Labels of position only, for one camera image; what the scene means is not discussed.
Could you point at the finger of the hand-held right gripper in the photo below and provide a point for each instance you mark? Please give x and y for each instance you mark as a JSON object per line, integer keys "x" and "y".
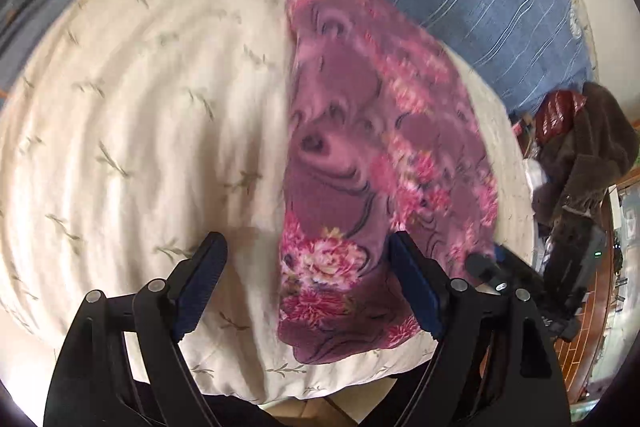
{"x": 482, "y": 269}

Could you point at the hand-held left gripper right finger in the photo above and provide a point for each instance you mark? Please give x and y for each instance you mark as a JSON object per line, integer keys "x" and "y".
{"x": 415, "y": 282}

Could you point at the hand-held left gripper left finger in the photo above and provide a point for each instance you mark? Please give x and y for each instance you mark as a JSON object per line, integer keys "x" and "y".
{"x": 200, "y": 287}

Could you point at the pink floral garment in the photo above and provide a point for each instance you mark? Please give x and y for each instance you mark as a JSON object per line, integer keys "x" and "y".
{"x": 350, "y": 132}

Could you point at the brown fur coat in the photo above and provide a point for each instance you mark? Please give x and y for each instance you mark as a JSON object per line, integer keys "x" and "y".
{"x": 595, "y": 152}

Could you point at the red patterned cloth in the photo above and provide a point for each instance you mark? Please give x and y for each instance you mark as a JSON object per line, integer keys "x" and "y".
{"x": 557, "y": 112}

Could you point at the cream embroidered blanket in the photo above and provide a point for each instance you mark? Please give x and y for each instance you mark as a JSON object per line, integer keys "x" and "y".
{"x": 150, "y": 107}

